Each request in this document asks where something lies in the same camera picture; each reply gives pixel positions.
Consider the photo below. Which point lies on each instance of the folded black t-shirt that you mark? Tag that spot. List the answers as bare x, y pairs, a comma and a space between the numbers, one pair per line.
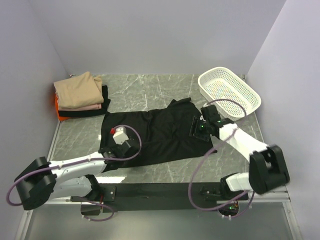
92, 113

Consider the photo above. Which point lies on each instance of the black t-shirt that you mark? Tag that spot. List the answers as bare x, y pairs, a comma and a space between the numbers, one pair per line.
164, 133
92, 113

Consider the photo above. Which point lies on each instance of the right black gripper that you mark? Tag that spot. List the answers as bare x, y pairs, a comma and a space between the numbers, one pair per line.
196, 121

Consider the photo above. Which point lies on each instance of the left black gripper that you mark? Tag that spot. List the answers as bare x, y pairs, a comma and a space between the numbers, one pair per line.
134, 157

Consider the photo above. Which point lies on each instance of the folded pink t-shirt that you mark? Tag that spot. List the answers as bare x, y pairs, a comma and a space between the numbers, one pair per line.
83, 108

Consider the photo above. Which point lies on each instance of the folded orange t-shirt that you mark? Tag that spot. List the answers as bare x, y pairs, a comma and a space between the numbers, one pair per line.
61, 117

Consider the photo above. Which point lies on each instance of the folded beige t-shirt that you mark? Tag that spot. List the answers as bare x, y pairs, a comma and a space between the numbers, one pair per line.
79, 91

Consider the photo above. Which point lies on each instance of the white perforated plastic basket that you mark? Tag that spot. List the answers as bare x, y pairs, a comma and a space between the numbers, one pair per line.
231, 95

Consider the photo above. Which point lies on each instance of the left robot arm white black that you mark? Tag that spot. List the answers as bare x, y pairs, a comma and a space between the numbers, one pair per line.
45, 180

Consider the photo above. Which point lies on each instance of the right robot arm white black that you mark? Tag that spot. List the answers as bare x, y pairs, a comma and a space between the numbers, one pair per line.
267, 165

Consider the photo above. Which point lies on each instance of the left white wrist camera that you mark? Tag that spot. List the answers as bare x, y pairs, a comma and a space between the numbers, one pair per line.
119, 135

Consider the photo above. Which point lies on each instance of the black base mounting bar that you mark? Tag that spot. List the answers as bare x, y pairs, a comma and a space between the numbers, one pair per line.
162, 196

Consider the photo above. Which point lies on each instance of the aluminium rail frame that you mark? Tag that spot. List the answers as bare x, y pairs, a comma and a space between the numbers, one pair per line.
89, 207

